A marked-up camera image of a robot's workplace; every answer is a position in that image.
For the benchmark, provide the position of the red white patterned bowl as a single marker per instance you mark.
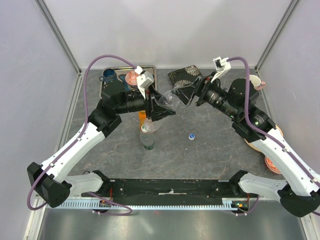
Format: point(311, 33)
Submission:
point(270, 166)

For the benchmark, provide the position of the green label water bottle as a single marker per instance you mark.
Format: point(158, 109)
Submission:
point(147, 138)

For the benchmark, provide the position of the orange patterned bowl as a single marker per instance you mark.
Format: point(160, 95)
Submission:
point(131, 79)

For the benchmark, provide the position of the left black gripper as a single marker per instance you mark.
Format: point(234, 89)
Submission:
point(157, 112)

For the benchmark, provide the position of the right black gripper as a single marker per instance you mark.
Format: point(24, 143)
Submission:
point(187, 92)

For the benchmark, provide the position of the pink mug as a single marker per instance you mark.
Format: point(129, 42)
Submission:
point(257, 83)

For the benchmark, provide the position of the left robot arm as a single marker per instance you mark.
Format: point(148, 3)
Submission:
point(51, 179)

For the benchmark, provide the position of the metal tray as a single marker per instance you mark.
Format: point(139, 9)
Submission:
point(125, 69)

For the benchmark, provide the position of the black floral rectangular plate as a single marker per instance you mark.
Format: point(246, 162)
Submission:
point(184, 76)

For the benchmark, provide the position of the orange juice bottle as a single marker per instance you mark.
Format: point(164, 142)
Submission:
point(141, 116)

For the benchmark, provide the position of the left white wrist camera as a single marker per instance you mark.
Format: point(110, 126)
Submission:
point(144, 80)

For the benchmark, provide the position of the blue mug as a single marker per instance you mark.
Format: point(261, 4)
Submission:
point(108, 75)

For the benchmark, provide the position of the right aluminium frame post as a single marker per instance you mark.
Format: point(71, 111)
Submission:
point(277, 33)

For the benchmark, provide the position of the aluminium frame post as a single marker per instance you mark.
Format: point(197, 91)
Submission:
point(48, 16)
point(277, 33)

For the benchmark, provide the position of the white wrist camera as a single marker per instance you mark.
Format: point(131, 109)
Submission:
point(222, 66)
point(144, 80)

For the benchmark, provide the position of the left aluminium frame post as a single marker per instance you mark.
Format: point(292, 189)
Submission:
point(48, 16)

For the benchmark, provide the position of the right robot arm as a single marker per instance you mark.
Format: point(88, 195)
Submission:
point(299, 191)

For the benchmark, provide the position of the clear Pocari Sweat bottle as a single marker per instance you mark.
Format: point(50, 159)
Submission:
point(169, 104)

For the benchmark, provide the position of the slotted cable duct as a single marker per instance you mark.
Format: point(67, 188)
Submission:
point(88, 203)

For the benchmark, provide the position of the blue star-shaped dish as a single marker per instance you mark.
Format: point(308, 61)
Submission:
point(127, 87)

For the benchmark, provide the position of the beige bird plate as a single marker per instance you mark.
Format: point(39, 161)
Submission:
point(256, 149)

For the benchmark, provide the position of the blue white bottle cap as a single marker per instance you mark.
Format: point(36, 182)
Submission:
point(191, 136)

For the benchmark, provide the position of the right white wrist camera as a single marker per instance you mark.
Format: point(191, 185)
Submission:
point(222, 66)

